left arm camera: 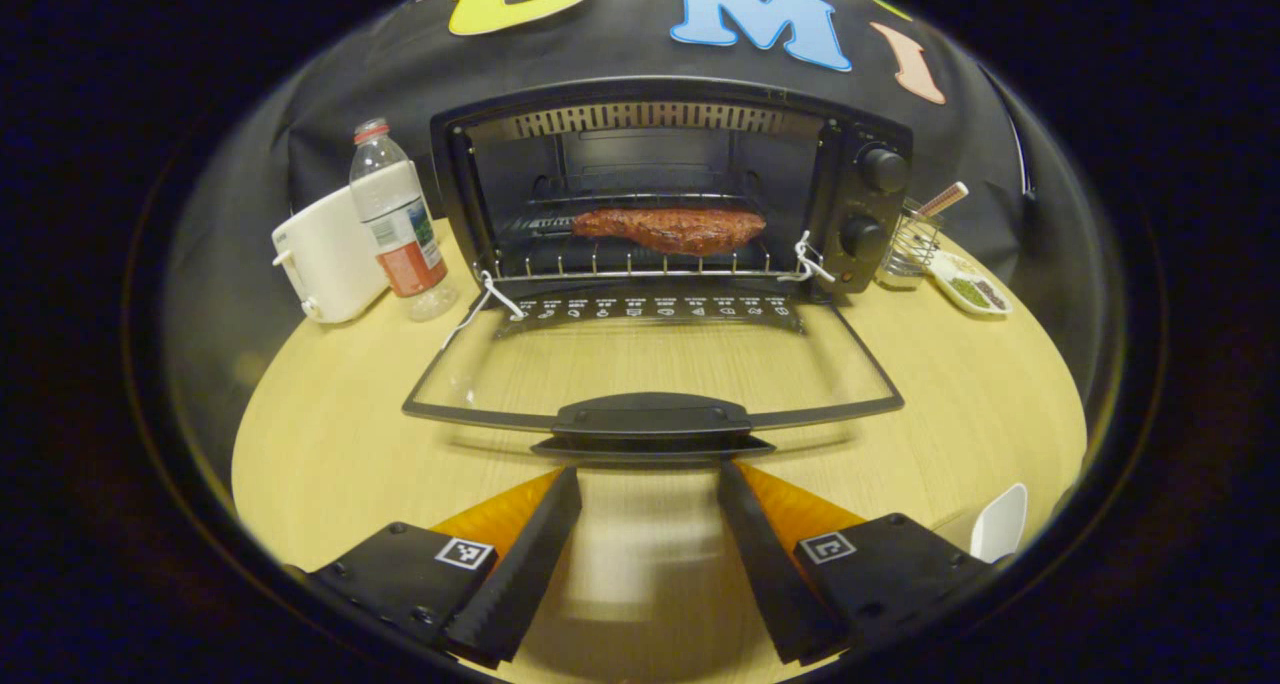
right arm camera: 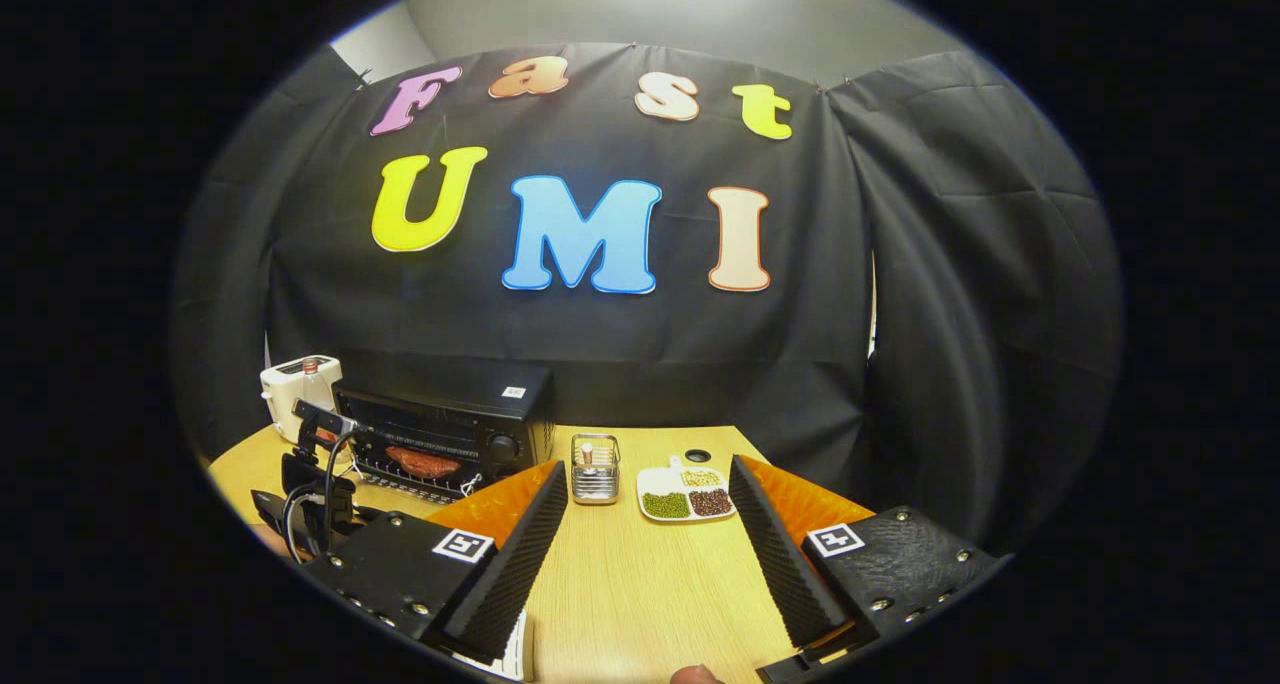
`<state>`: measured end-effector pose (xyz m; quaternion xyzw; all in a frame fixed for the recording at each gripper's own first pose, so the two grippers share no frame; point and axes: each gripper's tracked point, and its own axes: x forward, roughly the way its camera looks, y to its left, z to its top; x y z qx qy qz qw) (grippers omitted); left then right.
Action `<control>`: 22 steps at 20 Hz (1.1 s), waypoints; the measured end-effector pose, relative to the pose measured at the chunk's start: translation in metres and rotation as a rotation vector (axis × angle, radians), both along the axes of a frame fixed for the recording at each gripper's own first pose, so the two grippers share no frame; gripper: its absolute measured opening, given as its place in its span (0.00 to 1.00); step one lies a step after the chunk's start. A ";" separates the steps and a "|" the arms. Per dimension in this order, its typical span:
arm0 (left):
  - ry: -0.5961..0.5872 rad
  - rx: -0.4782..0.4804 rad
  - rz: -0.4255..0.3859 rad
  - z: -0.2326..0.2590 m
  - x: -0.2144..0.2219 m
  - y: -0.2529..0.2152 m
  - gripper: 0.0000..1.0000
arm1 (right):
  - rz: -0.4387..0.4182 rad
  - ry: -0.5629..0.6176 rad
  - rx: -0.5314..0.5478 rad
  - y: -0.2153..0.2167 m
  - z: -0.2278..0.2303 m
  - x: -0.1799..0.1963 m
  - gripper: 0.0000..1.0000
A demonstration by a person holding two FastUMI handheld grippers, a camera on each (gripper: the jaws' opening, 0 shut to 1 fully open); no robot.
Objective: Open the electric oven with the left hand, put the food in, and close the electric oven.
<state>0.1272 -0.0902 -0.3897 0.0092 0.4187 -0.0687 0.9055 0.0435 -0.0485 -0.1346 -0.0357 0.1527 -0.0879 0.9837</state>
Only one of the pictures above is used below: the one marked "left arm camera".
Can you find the white divided dish with beans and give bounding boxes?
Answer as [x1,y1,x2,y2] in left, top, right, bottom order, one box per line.
[928,251,1013,317]

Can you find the metal wire holder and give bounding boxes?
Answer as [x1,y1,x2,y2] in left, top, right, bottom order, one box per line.
[878,199,946,290]

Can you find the pale wooden stick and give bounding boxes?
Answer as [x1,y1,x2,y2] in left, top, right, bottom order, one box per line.
[915,182,969,220]

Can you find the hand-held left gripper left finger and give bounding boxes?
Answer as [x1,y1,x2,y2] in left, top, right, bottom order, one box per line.
[300,466,583,670]

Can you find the black backdrop cloth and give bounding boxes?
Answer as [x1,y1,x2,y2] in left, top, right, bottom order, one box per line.
[165,0,1111,445]

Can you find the black electric oven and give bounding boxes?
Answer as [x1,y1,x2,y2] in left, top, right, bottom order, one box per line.
[402,76,913,465]

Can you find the clear plastic bottle red label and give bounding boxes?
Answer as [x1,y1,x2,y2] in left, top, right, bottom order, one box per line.
[349,117,459,322]

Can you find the white string tie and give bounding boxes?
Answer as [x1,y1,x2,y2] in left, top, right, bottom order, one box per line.
[778,230,837,285]
[440,269,528,352]

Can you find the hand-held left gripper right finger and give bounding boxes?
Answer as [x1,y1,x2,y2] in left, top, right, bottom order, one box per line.
[717,461,1001,665]

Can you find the red-brown roast meat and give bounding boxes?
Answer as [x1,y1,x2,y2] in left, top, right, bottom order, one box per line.
[572,207,768,257]

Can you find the white plate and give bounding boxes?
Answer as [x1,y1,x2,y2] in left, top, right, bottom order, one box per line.
[970,482,1029,565]

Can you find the white toaster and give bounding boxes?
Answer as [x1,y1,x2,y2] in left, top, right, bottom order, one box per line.
[271,184,391,325]

